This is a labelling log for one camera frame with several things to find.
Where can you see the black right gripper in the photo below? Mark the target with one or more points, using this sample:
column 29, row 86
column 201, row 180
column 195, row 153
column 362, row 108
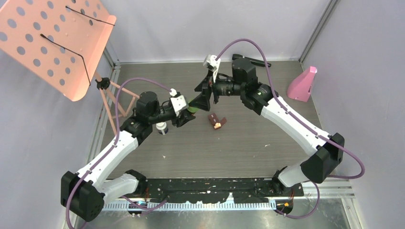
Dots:
column 206, row 88

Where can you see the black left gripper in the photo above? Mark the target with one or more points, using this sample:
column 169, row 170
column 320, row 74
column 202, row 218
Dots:
column 183, row 118

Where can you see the green black pill bottle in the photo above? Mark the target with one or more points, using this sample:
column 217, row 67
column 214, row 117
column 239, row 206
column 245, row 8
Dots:
column 191, row 109

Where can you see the brown translucent pill container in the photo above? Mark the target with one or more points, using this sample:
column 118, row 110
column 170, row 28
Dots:
column 213, row 118

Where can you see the green bottle cap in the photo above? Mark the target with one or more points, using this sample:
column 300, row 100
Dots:
column 189, row 103

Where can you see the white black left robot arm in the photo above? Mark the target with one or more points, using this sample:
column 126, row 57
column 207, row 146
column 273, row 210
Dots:
column 86, row 191

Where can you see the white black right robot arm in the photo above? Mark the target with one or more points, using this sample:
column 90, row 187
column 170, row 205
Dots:
column 322, row 148

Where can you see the white capped pill bottle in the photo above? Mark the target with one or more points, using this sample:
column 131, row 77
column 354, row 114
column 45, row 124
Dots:
column 162, row 128

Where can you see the black microphone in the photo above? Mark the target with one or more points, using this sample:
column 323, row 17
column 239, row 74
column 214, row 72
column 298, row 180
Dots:
column 255, row 62

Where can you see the pink wedge object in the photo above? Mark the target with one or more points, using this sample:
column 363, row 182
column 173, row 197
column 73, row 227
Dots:
column 300, row 88

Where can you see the pink music stand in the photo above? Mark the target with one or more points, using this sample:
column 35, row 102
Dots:
column 61, row 42

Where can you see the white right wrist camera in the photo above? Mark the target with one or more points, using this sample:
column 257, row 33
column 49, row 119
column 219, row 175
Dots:
column 212, row 62

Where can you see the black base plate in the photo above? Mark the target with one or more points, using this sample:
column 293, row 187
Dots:
column 215, row 190

